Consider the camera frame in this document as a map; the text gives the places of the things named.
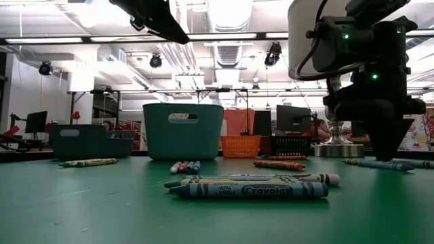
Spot black upright panel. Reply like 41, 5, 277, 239
254, 110, 272, 136

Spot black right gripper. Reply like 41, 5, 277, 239
322, 91, 427, 161

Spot black plastic basket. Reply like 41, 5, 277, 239
260, 135, 315, 157

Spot tall teal plastic bin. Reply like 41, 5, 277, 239
142, 103, 224, 161

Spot dark shelving unit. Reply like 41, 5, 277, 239
92, 93, 119, 119

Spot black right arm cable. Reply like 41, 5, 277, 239
288, 0, 361, 82

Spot large white crayon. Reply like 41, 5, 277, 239
232, 173, 341, 186

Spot black metal frame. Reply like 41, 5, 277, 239
67, 87, 434, 136

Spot silver lamp white shade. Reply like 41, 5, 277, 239
287, 0, 387, 159

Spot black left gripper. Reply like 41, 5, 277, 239
108, 0, 190, 45

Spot dark teal stepped bin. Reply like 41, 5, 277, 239
50, 124, 136, 161

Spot large blue crayon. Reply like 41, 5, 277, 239
168, 182, 330, 199

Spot black computer monitor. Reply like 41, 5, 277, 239
25, 110, 49, 134
276, 104, 313, 133

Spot orange crayon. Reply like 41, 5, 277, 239
267, 155, 308, 161
253, 159, 307, 172

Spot orange plastic basket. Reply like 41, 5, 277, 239
220, 135, 262, 159

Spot floral patterned cloth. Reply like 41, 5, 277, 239
398, 108, 434, 152

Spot orange red panel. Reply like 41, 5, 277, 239
222, 108, 256, 137

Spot large green crayon yellow wrapper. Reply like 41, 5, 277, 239
163, 178, 304, 189

